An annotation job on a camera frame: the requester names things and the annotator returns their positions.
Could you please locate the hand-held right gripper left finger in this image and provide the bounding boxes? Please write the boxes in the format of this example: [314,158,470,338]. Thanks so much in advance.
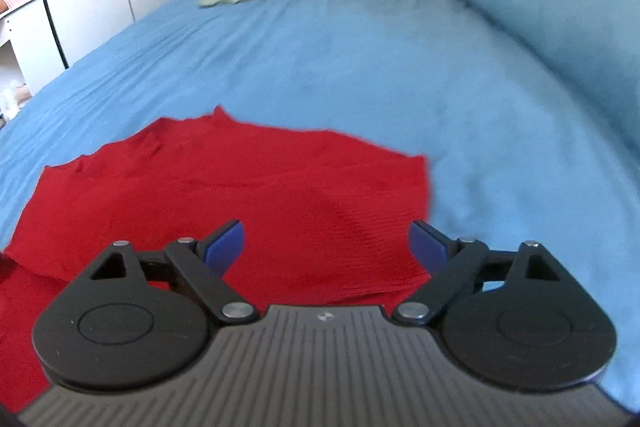
[84,220,260,323]

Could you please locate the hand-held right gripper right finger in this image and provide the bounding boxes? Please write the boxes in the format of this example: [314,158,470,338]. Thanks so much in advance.
[392,220,563,326]

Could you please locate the red knit garment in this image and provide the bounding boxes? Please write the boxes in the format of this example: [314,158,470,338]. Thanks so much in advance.
[0,106,434,413]

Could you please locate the blue bed sheet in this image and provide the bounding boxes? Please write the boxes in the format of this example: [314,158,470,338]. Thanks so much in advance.
[0,0,640,413]

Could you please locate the blue rolled duvet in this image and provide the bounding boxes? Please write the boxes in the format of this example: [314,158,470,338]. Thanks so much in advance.
[443,0,640,148]

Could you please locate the white shelf unit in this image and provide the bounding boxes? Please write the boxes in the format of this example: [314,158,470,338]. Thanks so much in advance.
[0,0,51,130]

